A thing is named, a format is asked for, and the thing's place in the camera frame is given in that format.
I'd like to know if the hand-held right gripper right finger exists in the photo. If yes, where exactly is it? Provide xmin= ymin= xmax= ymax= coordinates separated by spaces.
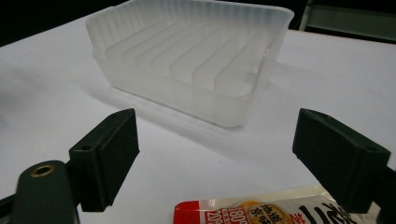
xmin=291 ymin=107 xmax=392 ymax=215

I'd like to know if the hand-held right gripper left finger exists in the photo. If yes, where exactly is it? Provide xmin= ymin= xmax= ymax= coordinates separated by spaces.
xmin=68 ymin=107 xmax=140 ymax=213

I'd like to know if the grey-green metal frame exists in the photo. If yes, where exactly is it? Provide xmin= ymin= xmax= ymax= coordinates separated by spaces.
xmin=298 ymin=0 xmax=396 ymax=45

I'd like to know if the clear red-labelled snack packet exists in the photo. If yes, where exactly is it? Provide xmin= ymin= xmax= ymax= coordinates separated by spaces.
xmin=173 ymin=185 xmax=381 ymax=224

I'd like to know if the translucent ridged plastic box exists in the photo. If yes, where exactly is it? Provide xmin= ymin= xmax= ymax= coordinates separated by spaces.
xmin=85 ymin=0 xmax=295 ymax=129

